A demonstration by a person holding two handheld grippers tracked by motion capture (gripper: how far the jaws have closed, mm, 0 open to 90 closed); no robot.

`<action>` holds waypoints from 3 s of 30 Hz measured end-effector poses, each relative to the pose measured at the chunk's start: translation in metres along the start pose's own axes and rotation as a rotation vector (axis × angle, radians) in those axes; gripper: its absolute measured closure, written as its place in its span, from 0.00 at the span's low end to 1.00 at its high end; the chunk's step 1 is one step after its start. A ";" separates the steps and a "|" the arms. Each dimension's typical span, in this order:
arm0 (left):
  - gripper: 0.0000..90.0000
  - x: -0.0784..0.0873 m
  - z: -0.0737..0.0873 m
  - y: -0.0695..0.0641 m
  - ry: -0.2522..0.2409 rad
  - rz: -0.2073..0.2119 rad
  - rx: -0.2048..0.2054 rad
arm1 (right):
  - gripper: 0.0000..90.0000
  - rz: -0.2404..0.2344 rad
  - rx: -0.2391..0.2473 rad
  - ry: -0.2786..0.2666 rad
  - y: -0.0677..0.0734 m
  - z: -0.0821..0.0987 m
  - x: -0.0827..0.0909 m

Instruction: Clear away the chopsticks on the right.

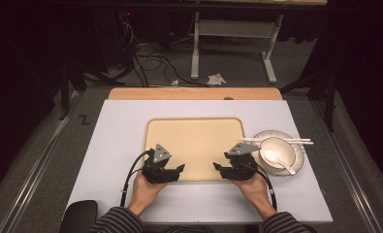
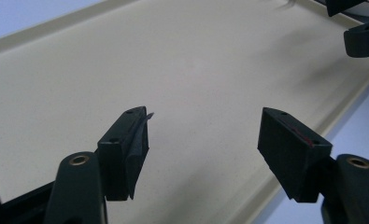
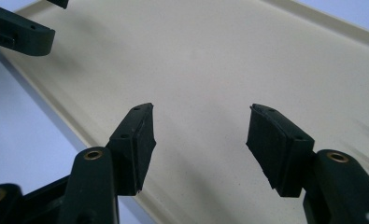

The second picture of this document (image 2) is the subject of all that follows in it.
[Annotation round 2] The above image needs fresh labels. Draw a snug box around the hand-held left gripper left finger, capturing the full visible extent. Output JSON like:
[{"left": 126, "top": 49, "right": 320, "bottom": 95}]
[{"left": 96, "top": 105, "right": 155, "bottom": 202}]

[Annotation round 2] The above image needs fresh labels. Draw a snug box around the beige plastic tray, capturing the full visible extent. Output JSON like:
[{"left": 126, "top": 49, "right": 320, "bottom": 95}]
[{"left": 0, "top": 0, "right": 369, "bottom": 224}]

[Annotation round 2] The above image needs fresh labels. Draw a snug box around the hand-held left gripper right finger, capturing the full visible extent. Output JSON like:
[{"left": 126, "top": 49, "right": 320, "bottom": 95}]
[{"left": 257, "top": 106, "right": 334, "bottom": 203}]

